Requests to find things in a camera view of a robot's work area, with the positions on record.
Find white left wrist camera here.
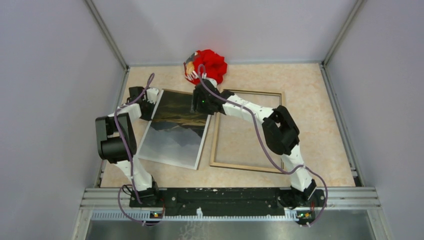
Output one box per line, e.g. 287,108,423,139
145,87,160,105

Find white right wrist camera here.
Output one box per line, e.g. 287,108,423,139
207,78,218,88

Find wooden picture frame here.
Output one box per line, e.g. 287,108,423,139
209,89,286,174

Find landscape photo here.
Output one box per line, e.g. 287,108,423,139
136,89,211,170

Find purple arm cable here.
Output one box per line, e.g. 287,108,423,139
113,72,167,227
197,63,329,228

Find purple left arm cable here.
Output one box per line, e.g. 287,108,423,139
113,72,167,227

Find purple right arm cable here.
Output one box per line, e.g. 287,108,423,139
197,63,329,228

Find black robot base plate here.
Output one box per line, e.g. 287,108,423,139
129,187,325,217

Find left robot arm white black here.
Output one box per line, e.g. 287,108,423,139
95,86,161,207

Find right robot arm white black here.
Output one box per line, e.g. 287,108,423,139
191,80,317,206

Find red crumpled cloth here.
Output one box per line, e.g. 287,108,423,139
183,49,228,85

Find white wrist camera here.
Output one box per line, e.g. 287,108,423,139
207,78,218,88
145,87,160,105

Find aluminium front rail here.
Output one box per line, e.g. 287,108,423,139
72,186,393,240

